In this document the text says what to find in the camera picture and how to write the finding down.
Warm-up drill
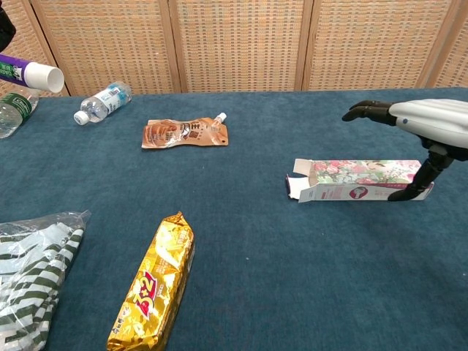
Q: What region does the striped shirt in plastic bag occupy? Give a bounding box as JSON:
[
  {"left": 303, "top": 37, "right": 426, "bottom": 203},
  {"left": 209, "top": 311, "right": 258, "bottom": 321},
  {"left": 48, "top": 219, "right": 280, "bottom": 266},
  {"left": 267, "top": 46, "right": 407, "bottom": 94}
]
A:
[{"left": 0, "top": 210, "right": 92, "bottom": 351}]

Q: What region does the gold foil biscuit pack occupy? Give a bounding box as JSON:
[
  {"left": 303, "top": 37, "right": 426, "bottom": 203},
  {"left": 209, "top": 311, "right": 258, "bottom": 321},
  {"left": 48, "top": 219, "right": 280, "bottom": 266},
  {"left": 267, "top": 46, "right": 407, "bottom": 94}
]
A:
[{"left": 106, "top": 211, "right": 196, "bottom": 351}]

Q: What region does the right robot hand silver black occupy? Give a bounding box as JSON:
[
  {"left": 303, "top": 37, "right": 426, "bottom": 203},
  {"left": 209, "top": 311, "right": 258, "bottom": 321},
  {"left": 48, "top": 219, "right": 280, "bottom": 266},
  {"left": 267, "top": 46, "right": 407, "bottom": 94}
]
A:
[{"left": 341, "top": 98, "right": 468, "bottom": 203}]

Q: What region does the purple white tube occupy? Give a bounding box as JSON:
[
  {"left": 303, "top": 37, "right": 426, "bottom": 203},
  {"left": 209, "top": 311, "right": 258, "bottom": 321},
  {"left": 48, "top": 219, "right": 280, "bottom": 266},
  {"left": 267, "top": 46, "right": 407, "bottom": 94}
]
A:
[{"left": 0, "top": 53, "right": 66, "bottom": 94}]

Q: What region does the blue label water bottle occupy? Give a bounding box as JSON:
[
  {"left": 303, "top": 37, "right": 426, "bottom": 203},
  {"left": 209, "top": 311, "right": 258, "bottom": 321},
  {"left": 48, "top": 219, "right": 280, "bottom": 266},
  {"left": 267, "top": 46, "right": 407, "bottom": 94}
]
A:
[{"left": 73, "top": 80, "right": 133, "bottom": 126}]

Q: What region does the green label water bottle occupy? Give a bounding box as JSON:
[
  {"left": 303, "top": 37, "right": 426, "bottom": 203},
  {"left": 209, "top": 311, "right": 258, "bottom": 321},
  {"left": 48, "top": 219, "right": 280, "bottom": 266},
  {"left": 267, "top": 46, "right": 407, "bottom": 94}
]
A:
[{"left": 0, "top": 90, "right": 40, "bottom": 140}]

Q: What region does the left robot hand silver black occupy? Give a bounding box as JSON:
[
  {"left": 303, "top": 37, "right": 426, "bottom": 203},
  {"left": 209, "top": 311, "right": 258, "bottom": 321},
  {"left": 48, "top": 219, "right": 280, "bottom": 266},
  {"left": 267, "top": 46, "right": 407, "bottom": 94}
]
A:
[{"left": 0, "top": 6, "right": 18, "bottom": 52}]

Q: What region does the blue table mat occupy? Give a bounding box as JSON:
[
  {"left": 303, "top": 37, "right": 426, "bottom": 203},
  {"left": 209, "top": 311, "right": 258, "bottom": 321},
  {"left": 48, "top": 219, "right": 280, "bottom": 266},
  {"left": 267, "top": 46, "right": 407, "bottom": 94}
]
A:
[{"left": 0, "top": 86, "right": 468, "bottom": 351}]

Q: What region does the orange spout drink pouch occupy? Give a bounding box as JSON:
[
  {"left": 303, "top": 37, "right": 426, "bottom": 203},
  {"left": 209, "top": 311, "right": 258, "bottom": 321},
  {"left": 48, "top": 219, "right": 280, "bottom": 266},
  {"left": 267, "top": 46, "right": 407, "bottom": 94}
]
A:
[{"left": 141, "top": 112, "right": 230, "bottom": 150}]

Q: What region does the floral toothpaste carton box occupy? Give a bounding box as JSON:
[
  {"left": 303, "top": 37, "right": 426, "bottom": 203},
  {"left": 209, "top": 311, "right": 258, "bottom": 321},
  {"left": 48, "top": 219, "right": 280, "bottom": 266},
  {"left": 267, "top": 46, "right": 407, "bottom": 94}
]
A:
[{"left": 284, "top": 158, "right": 435, "bottom": 203}]

